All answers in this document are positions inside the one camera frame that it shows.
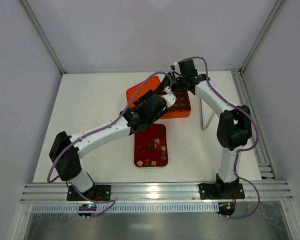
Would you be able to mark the tan heart chocolate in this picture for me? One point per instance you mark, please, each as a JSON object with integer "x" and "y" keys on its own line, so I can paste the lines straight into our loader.
{"x": 157, "y": 140}

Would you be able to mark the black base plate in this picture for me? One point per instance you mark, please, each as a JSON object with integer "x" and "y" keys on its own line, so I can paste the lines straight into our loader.
{"x": 216, "y": 191}
{"x": 96, "y": 193}

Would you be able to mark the orange chocolate box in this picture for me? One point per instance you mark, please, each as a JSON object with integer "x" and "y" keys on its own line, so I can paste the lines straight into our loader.
{"x": 181, "y": 108}

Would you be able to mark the slotted cable duct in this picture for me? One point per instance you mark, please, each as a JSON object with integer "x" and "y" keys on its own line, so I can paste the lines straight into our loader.
{"x": 126, "y": 207}

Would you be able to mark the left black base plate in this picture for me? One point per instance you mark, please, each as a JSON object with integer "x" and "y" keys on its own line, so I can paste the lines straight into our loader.
{"x": 96, "y": 193}

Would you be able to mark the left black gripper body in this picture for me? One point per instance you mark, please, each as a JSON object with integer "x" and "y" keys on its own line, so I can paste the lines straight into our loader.
{"x": 162, "y": 90}

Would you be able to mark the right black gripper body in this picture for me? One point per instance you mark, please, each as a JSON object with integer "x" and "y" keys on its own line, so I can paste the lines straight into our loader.
{"x": 177, "y": 81}

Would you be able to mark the aluminium mounting rail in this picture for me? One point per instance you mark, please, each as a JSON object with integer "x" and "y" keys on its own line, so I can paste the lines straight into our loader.
{"x": 269, "y": 190}

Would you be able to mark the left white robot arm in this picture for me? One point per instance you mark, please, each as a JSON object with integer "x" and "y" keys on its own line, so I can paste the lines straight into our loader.
{"x": 68, "y": 150}

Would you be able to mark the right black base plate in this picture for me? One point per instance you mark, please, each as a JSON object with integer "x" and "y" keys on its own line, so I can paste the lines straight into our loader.
{"x": 216, "y": 191}

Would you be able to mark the red lacquer tray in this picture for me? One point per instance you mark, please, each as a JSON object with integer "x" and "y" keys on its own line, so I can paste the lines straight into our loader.
{"x": 146, "y": 148}

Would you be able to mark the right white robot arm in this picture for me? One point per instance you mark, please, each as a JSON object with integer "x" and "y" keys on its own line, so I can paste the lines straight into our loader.
{"x": 233, "y": 131}

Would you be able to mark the beige round chocolate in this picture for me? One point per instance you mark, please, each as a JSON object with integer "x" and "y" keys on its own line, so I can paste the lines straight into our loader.
{"x": 139, "y": 163}

